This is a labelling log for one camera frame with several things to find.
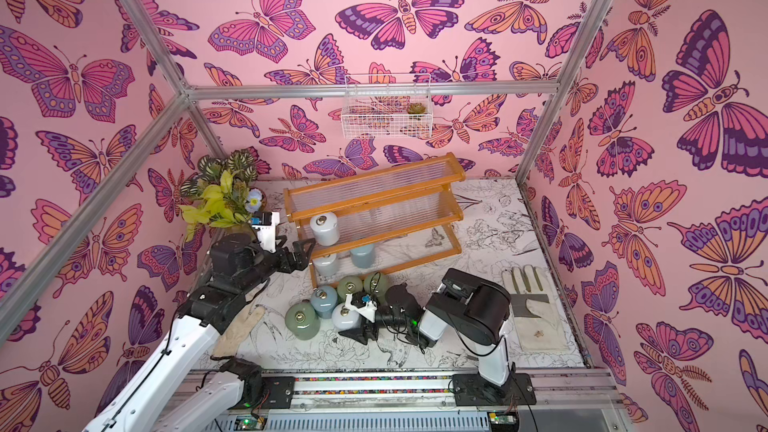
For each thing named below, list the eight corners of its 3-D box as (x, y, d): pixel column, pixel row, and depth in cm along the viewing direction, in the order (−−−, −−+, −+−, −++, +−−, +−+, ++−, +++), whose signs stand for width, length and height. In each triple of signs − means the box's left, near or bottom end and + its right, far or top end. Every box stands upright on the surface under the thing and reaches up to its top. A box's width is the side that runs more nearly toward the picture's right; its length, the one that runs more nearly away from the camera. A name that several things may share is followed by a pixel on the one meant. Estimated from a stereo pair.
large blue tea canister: (314, 322, 87) (308, 311, 80) (319, 295, 92) (313, 283, 86) (338, 322, 87) (333, 311, 80) (341, 295, 92) (337, 283, 86)
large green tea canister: (292, 339, 84) (282, 328, 77) (297, 315, 88) (288, 302, 81) (318, 339, 84) (310, 328, 77) (321, 314, 88) (315, 302, 81)
